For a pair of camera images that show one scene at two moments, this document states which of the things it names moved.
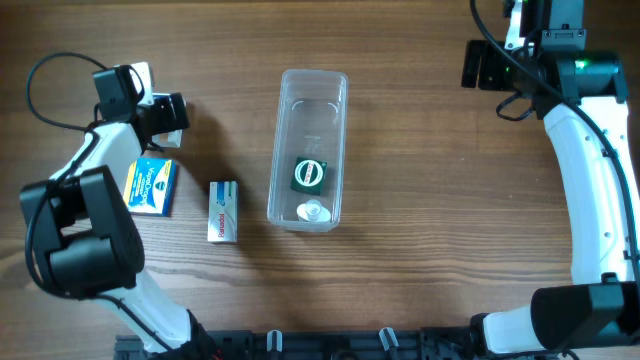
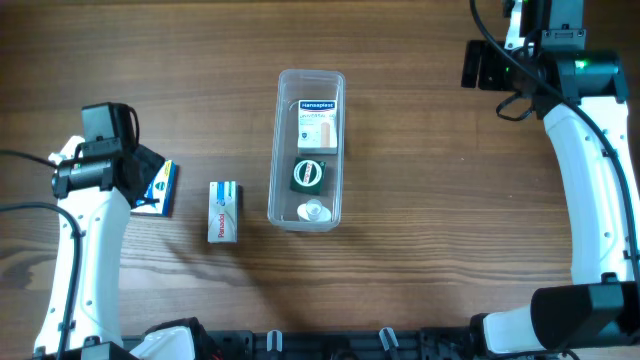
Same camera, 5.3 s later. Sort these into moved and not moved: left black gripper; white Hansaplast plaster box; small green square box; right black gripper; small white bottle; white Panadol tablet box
Moved: white Hansaplast plaster box; left black gripper
Not moved: right black gripper; white Panadol tablet box; small green square box; small white bottle
